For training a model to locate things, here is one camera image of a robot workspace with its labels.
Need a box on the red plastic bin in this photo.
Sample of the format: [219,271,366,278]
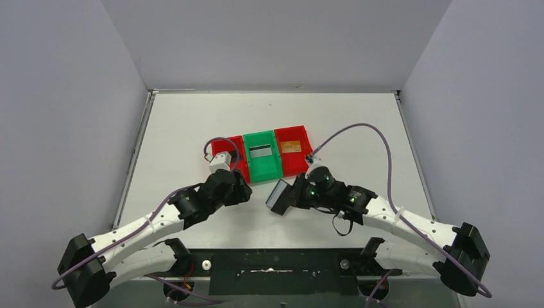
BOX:
[211,135,250,183]
[274,125,312,177]

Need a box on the gold credit card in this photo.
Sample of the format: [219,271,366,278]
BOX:
[280,141,302,153]

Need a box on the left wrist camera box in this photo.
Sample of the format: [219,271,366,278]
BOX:
[208,151,232,173]

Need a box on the right red plastic bin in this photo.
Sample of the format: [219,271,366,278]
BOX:
[274,125,312,177]

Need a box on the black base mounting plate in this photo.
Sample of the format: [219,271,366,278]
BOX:
[146,237,404,297]

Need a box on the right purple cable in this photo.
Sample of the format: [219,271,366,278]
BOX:
[307,123,493,298]

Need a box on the black leather card holder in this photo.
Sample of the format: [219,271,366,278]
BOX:
[265,179,301,216]

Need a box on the silver card with magnetic stripe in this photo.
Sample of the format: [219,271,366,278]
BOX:
[249,144,273,158]

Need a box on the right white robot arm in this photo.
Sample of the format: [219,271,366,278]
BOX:
[280,166,491,298]

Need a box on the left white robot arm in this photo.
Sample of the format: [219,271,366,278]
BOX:
[51,169,253,307]

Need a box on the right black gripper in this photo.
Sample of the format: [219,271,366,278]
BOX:
[282,173,335,209]

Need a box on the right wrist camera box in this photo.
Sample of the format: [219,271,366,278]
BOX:
[305,154,324,173]

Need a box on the green plastic bin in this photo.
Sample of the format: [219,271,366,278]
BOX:
[242,130,283,183]

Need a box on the aluminium table edge rail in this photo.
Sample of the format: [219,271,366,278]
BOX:
[112,89,158,230]

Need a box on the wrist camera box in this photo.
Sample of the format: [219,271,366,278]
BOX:
[305,154,324,173]
[208,151,232,173]

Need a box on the left red plastic bin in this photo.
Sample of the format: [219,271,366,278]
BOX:
[211,135,250,183]

